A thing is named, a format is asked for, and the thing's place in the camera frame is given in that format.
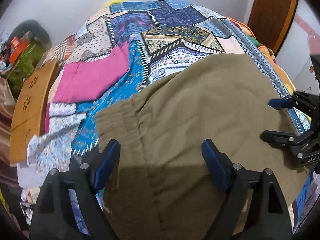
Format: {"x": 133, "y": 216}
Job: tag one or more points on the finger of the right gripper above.
{"x": 287, "y": 102}
{"x": 282, "y": 137}

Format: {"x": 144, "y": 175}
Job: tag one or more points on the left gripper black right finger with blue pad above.
{"x": 254, "y": 206}

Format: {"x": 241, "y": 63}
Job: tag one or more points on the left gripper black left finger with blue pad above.
{"x": 53, "y": 216}

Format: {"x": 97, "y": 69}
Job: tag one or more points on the olive khaki pants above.
{"x": 161, "y": 188}

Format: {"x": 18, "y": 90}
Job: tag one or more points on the striped brown curtain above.
{"x": 7, "y": 110}

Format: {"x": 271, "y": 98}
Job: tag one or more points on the orange wooden lap table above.
{"x": 30, "y": 111}

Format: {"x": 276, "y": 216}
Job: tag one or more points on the pink folded garment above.
{"x": 87, "y": 81}

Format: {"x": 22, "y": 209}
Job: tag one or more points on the blue patchwork bedspread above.
{"x": 164, "y": 38}

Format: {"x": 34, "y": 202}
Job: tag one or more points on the green bag of clutter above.
{"x": 24, "y": 66}

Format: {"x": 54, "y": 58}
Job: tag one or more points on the orange box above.
{"x": 18, "y": 46}

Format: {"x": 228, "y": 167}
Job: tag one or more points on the dark grey neck pillow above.
{"x": 34, "y": 31}

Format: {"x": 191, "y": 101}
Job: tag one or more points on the yellow curved headboard object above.
{"x": 112, "y": 2}

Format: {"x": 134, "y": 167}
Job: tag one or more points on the brown wooden door frame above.
{"x": 270, "y": 21}

